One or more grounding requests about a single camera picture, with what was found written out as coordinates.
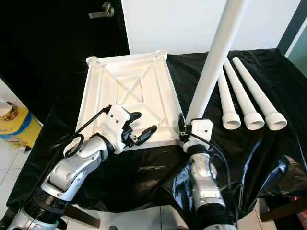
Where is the black door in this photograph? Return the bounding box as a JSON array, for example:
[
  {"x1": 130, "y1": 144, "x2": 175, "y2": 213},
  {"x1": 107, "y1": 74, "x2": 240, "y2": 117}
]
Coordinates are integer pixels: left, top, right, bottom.
[{"x1": 0, "y1": 0, "x2": 131, "y2": 115}]

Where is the black plastic sheet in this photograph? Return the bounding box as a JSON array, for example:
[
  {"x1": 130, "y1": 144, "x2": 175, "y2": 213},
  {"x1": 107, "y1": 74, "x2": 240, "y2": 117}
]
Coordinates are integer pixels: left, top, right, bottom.
[{"x1": 7, "y1": 48, "x2": 307, "y2": 221}]

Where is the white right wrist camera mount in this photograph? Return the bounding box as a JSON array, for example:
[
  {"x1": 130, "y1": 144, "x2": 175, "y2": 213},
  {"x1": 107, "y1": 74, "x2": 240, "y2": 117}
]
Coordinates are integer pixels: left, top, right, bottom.
[{"x1": 186, "y1": 119, "x2": 214, "y2": 153}]

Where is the metal door handle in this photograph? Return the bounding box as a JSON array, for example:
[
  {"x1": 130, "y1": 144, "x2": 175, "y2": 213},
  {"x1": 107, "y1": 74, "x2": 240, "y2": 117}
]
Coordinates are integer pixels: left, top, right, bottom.
[{"x1": 89, "y1": 2, "x2": 116, "y2": 19}]

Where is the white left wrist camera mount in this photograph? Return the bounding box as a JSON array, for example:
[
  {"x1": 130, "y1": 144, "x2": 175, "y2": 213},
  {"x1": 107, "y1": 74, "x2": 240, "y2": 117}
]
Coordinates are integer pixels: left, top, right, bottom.
[{"x1": 103, "y1": 105, "x2": 132, "y2": 144}]

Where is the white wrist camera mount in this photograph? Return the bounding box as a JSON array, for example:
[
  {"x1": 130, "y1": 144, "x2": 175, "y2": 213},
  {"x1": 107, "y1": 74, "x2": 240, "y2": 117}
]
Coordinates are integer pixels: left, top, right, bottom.
[
  {"x1": 186, "y1": 119, "x2": 214, "y2": 153},
  {"x1": 103, "y1": 105, "x2": 132, "y2": 144}
]

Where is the yellow box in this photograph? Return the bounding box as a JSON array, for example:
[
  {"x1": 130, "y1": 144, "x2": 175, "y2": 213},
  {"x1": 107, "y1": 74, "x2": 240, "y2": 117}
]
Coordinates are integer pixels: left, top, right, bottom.
[{"x1": 0, "y1": 108, "x2": 29, "y2": 144}]

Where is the white plastic table top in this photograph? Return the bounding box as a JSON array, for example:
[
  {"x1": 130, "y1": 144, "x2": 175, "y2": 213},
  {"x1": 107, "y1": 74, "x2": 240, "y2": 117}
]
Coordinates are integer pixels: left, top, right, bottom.
[{"x1": 72, "y1": 49, "x2": 189, "y2": 154}]

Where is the instant noodle cup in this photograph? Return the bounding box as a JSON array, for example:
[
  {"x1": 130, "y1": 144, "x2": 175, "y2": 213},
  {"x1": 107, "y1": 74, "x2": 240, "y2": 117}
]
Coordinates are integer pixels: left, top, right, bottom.
[{"x1": 0, "y1": 101, "x2": 16, "y2": 121}]

